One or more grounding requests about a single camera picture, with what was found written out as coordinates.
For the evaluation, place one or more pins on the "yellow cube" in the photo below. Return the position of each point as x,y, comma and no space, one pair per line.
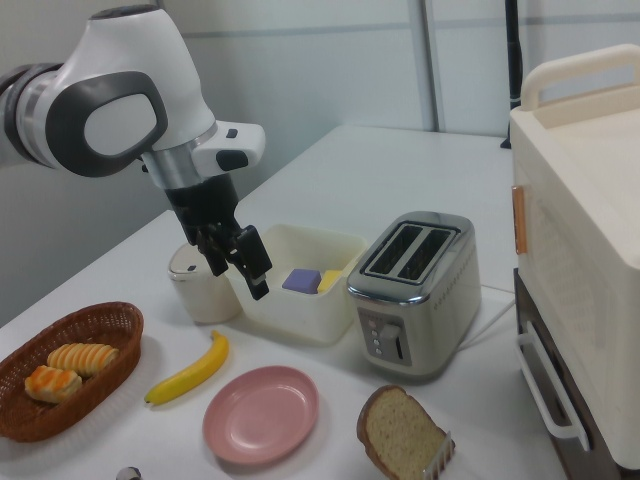
330,280

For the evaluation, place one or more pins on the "brown wicker basket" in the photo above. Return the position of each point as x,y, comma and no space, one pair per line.
100,320

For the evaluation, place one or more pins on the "black vertical pole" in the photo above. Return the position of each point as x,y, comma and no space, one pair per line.
512,60

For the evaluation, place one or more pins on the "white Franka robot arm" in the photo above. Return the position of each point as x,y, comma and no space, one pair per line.
125,50

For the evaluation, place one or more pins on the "pink plate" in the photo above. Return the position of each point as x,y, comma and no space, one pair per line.
260,415

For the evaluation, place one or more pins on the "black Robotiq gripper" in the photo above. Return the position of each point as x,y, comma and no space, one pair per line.
205,205

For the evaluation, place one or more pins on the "metal toast rack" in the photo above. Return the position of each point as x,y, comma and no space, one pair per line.
440,456

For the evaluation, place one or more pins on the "brown-crusted bread slice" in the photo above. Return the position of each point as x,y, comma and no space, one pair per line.
400,430

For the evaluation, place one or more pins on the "white rectangular plastic box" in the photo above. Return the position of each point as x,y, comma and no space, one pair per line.
295,315

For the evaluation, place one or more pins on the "striped bread roll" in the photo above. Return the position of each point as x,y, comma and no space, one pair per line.
82,357

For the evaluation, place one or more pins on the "small white lidded bin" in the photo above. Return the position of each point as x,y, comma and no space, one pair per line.
200,295

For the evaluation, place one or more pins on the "purple cube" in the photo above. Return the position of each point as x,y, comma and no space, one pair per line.
301,281

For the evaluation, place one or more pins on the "orange-topped bread bun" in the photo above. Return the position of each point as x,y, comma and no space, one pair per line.
52,384

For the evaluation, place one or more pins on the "yellow banana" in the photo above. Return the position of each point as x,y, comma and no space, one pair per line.
195,372

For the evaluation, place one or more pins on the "silver two-slot toaster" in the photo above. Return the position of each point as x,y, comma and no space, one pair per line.
425,300

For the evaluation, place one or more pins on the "cream and brown toy oven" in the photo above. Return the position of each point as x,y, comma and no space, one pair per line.
575,250

